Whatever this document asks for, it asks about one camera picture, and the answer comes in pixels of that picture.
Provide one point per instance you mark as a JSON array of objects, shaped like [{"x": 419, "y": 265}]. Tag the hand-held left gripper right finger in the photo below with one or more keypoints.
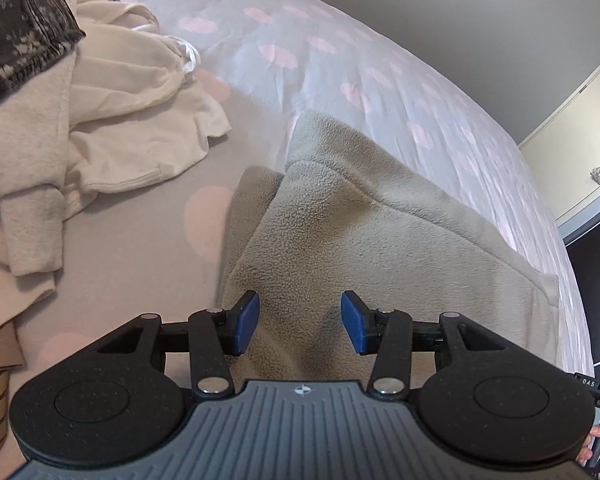
[{"x": 355, "y": 320}]

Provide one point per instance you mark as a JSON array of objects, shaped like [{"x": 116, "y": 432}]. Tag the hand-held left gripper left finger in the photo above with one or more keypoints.
[{"x": 245, "y": 320}]

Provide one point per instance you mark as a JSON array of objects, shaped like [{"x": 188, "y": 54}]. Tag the beige fleece garment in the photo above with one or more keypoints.
[{"x": 355, "y": 220}]

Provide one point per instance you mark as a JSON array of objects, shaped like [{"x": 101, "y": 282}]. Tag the white door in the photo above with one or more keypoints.
[{"x": 570, "y": 170}]

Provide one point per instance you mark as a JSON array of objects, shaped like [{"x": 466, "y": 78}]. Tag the cream cloth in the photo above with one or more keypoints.
[{"x": 10, "y": 295}]

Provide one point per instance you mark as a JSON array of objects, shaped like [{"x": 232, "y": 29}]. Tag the brown cloth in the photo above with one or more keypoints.
[{"x": 0, "y": 350}]

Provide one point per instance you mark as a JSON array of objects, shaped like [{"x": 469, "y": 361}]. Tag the white hoodie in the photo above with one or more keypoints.
[{"x": 130, "y": 90}]

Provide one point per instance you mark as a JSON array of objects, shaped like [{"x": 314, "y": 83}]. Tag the pink polka dot bed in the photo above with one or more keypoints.
[{"x": 330, "y": 60}]

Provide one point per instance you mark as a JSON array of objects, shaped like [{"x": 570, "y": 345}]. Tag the grey beige sweatshirt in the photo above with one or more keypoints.
[{"x": 25, "y": 160}]

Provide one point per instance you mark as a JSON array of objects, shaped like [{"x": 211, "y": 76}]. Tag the camouflage garment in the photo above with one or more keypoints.
[{"x": 20, "y": 30}]

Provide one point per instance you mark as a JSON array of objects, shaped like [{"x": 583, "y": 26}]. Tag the grey door frame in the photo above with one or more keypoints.
[{"x": 590, "y": 215}]

